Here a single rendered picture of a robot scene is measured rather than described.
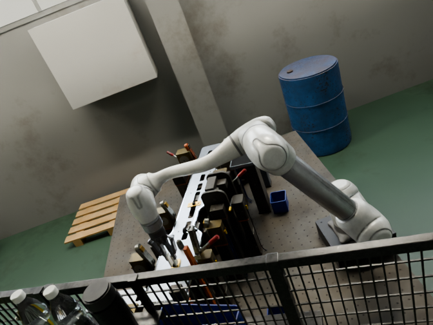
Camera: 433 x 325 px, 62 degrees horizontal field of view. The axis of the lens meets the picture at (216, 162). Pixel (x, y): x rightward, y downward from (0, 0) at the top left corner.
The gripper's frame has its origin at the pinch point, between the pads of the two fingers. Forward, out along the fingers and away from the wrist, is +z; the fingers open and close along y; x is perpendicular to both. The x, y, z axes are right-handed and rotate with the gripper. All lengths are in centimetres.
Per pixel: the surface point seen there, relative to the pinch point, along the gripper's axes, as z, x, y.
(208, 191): -14.3, -28.0, -18.8
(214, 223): -2.3, -17.7, -19.6
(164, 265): 4.7, -1.6, 6.4
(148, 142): 50, -254, 122
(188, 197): 5, -54, 6
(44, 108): -32, -229, 207
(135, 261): 0.4, -2.5, 20.7
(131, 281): -50, 58, -26
